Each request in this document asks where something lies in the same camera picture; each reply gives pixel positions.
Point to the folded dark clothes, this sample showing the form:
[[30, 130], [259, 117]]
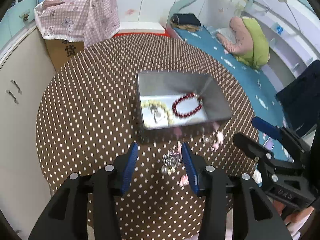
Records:
[[187, 22]]

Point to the beige cabinet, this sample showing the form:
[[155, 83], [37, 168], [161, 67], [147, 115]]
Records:
[[25, 75]]

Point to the silver chain jewelry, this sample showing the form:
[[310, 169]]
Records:
[[170, 162]]

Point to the silver metal tin box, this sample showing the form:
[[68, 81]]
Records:
[[172, 99]]

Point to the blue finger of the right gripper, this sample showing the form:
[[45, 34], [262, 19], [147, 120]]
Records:
[[252, 149], [267, 128]]

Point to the blue bed sheet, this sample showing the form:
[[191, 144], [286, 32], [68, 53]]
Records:
[[249, 92]]

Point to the brown cardboard box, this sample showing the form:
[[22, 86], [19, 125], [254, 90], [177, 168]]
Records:
[[60, 51]]

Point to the teal drawer unit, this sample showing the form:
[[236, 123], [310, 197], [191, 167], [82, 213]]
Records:
[[15, 19]]

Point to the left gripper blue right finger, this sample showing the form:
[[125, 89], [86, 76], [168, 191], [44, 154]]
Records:
[[190, 167]]

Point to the brown polka dot tablecloth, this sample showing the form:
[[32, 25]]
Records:
[[88, 116]]

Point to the pink body pillow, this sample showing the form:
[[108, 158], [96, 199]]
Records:
[[243, 41]]

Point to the green blanket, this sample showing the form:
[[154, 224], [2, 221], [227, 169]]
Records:
[[260, 54]]

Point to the pink checkered cloth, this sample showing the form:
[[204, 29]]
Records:
[[87, 21]]

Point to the white board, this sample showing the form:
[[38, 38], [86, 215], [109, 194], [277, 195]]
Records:
[[141, 27]]

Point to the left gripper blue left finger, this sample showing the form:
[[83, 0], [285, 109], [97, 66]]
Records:
[[130, 160]]

